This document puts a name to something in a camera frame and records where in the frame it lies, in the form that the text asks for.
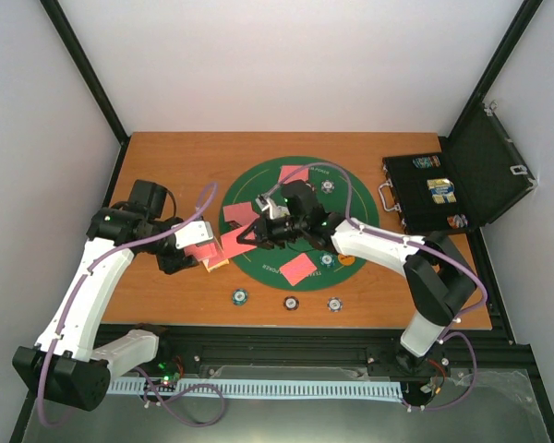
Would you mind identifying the black poker case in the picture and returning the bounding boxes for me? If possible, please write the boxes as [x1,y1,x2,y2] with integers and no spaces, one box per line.
[382,102,537,235]

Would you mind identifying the blue gold card deck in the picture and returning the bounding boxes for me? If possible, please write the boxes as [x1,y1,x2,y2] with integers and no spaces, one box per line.
[427,178,456,204]

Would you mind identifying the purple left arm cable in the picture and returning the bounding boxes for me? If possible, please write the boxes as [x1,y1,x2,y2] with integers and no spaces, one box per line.
[35,181,227,425]

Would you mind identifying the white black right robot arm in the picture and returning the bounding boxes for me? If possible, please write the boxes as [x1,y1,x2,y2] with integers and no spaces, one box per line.
[236,180,484,359]

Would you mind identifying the orange big blind button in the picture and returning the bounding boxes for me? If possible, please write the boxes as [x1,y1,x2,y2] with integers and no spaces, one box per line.
[338,254,355,267]

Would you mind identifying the black aluminium frame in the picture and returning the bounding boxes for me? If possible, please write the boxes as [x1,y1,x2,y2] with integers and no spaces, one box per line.
[8,0,554,443]

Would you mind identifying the red backed card deck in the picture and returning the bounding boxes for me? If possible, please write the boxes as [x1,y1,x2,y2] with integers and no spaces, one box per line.
[183,243,217,262]

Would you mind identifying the red card seat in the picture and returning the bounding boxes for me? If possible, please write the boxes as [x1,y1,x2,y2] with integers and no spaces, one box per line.
[279,253,317,286]
[278,165,309,185]
[229,210,259,227]

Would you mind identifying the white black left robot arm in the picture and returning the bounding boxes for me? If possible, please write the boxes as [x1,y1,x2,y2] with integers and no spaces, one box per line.
[12,180,213,411]

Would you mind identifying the chips row in case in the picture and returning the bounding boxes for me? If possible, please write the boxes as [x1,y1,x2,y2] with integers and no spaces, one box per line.
[412,155,440,169]

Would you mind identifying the silver case handle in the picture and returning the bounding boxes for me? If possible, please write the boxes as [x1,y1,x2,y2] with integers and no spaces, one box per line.
[378,179,401,212]

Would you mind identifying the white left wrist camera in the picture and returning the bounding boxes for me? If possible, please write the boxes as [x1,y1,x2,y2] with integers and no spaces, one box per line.
[174,221,214,250]

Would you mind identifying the green blue 50 chip stack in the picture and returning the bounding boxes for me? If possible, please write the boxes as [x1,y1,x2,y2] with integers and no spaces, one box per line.
[232,289,248,306]

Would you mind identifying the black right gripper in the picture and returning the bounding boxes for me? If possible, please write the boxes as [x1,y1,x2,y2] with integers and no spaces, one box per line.
[236,213,307,251]

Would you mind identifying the brown 100 chip stack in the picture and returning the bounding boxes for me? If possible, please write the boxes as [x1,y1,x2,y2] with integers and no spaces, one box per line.
[283,296,299,311]

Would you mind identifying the blue white chip stack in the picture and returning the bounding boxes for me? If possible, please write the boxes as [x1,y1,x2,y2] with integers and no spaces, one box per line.
[327,297,343,312]

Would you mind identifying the red white chips in case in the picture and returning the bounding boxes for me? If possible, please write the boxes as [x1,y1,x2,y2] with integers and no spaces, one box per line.
[447,214,469,230]

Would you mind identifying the round green poker mat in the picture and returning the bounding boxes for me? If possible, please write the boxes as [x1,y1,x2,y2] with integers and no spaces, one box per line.
[218,156,381,292]

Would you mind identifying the light blue cable duct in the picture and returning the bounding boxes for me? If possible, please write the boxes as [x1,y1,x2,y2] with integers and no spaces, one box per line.
[105,377,403,401]

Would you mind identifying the red card top seat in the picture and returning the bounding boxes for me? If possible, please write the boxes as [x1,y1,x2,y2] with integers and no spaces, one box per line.
[278,165,309,185]

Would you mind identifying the yellow playing card box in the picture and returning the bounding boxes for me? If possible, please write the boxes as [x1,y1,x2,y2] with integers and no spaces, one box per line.
[202,256,230,272]

